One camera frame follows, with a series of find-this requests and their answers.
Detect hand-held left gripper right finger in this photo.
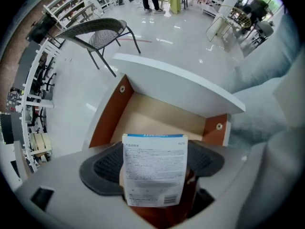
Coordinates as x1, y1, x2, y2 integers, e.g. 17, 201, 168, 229
166, 139, 252, 229

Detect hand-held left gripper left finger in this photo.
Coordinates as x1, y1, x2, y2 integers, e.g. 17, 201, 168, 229
14, 141, 158, 229

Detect white printed packet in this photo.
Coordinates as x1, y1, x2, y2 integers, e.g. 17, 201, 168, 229
122, 133, 189, 208

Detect wooden drawer with white front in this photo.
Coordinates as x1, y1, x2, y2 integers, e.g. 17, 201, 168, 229
88, 52, 246, 226

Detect white display rack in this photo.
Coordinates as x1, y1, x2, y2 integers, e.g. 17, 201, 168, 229
0, 38, 61, 176

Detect person's light blue jeans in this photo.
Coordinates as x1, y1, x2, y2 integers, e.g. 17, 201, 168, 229
219, 13, 305, 150

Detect black chair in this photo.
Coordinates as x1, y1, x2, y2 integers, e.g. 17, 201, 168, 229
244, 0, 275, 48

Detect dark wicker chair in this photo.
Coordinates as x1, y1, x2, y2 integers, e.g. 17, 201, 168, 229
54, 17, 142, 78

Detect white shelf unit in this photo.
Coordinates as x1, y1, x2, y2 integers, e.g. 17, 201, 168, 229
42, 0, 107, 34

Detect yellow wire chair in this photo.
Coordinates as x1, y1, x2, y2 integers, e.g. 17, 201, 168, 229
205, 4, 253, 43

